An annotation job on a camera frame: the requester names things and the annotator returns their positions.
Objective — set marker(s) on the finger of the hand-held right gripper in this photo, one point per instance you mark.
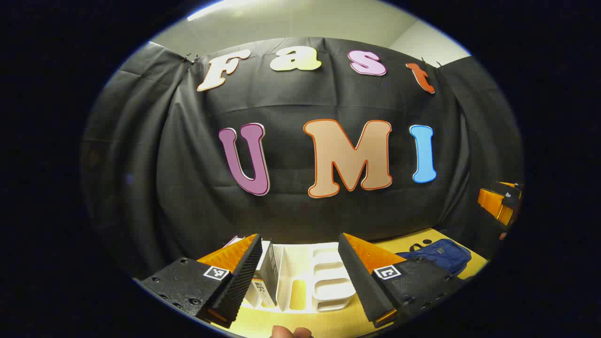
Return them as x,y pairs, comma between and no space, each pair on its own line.
512,197
493,202

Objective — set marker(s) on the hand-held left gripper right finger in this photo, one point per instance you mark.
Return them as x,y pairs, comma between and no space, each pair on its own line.
361,281

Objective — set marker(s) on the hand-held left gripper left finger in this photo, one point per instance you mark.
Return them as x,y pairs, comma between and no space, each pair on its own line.
242,281

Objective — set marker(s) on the white bookshelf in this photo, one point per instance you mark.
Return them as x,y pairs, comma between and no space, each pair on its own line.
328,281

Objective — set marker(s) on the pink cover book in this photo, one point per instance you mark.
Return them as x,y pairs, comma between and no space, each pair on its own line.
235,241

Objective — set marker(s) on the blue schoolbag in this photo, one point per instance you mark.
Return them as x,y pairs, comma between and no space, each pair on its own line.
439,256

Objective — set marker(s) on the black backdrop cloth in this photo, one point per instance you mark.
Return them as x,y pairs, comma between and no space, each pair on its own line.
291,103

